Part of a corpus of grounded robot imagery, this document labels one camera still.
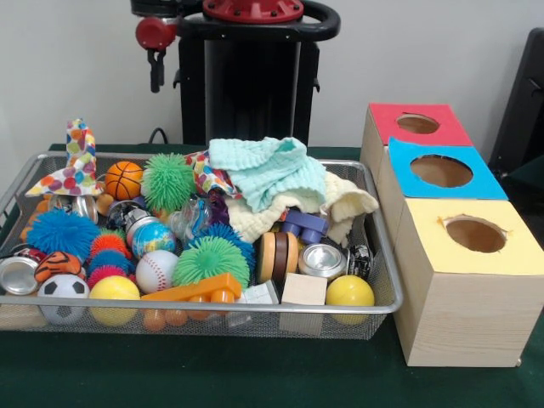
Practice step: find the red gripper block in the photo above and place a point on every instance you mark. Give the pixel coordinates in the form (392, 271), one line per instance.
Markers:
(155, 32)

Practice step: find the green spiky rubber ball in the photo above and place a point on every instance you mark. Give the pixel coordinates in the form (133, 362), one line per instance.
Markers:
(211, 262)
(168, 183)

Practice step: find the colourful polka-dot cloth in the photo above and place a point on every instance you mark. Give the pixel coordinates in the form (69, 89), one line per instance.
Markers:
(75, 166)

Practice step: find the mint green muslin cloth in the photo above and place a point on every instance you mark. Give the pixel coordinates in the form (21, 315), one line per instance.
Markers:
(272, 170)

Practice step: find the crushed clear plastic bottle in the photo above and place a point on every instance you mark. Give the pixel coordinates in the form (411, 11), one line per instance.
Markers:
(191, 219)

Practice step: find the pale yellow muslin cloth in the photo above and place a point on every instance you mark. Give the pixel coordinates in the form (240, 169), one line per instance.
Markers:
(340, 204)

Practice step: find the clear mesh bin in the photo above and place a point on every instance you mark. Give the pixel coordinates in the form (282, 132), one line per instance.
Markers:
(384, 255)

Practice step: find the wooden box with three holes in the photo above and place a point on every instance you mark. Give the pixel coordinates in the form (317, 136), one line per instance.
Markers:
(463, 297)

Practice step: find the orange toy basketball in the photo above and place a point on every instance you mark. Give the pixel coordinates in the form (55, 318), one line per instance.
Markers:
(124, 180)

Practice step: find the blue spiky rubber ball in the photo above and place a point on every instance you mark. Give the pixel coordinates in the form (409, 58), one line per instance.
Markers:
(61, 234)

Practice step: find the white baseball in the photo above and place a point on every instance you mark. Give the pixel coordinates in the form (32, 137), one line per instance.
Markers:
(157, 270)

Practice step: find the black and white soccer ball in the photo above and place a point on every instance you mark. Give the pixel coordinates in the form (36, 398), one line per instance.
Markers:
(64, 297)

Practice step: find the yellow smiley ball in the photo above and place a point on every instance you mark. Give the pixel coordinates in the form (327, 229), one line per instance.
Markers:
(349, 291)

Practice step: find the black chair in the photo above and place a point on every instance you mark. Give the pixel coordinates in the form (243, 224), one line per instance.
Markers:
(523, 102)

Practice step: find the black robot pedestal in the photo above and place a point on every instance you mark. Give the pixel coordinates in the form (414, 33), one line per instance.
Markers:
(246, 85)

